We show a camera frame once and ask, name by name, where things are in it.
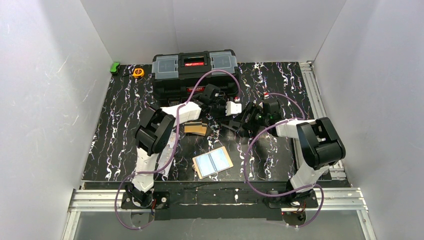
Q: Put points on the yellow tape measure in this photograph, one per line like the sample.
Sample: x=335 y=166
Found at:
x=138 y=73

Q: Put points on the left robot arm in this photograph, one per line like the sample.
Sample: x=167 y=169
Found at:
x=157 y=132

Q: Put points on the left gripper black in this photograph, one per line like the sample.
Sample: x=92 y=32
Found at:
x=218 y=105

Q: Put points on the tan card holder with sleeves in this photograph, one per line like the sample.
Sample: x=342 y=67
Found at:
x=212 y=162

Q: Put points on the front aluminium rail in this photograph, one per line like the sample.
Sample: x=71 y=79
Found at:
x=208 y=203

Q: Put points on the white aluminium table rail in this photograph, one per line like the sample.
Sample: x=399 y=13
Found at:
x=312 y=89

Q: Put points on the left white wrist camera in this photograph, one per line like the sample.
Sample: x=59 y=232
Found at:
x=233 y=108

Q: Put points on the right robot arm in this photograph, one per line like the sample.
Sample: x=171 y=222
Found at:
x=319 y=143

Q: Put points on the gold card stack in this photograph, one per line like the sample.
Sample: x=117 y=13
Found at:
x=196 y=128

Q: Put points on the black toolbox with clear lids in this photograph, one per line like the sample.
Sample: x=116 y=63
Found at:
x=174 y=76

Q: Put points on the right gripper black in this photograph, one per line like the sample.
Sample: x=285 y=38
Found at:
x=247 y=119

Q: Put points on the green plastic object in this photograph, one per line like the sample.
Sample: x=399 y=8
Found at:
x=115 y=68

